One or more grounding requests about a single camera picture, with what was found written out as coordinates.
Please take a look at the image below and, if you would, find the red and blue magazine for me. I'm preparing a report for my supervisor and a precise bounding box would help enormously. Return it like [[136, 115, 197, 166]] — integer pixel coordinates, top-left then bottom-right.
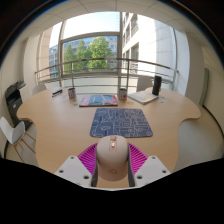
[[78, 94, 119, 108]]

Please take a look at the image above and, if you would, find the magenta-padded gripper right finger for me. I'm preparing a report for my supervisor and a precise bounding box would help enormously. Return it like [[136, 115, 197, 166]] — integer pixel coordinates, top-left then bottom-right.
[[126, 143, 172, 188]]

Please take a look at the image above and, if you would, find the white chair with wooden legs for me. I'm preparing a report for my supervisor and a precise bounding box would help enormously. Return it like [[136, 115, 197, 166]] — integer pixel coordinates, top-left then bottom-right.
[[0, 116, 36, 163]]

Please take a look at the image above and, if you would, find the white illustrated booklet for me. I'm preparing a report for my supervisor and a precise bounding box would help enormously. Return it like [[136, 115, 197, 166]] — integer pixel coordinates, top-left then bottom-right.
[[127, 90, 160, 105]]

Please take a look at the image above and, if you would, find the white chair backrest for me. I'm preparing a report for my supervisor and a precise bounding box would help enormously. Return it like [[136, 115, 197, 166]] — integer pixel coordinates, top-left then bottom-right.
[[31, 83, 48, 96], [136, 75, 154, 93]]

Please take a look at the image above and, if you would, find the metal balcony railing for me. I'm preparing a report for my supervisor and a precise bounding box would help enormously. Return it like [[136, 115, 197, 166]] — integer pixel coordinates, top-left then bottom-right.
[[34, 57, 179, 91]]

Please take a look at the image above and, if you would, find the beige computer mouse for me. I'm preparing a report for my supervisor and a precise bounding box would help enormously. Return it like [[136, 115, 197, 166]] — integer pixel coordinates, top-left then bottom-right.
[[95, 134, 130, 182]]

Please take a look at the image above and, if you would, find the black cylindrical speaker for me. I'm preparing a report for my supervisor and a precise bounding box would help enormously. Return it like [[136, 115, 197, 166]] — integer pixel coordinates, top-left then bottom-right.
[[151, 75, 163, 97]]

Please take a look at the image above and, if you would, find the blue marker pen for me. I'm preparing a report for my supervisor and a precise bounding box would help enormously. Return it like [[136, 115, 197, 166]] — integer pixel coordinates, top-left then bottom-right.
[[51, 88, 64, 98]]

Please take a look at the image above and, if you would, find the red and white tin can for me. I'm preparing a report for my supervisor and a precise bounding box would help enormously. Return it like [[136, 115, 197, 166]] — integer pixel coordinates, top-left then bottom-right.
[[117, 87, 129, 101]]

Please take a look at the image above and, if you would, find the blue patterned mouse pad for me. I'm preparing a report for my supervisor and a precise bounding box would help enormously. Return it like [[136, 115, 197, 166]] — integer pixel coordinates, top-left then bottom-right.
[[89, 107, 154, 139]]

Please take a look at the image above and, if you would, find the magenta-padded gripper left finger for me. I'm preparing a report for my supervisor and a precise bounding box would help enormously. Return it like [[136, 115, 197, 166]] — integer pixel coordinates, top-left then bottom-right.
[[54, 143, 100, 188]]

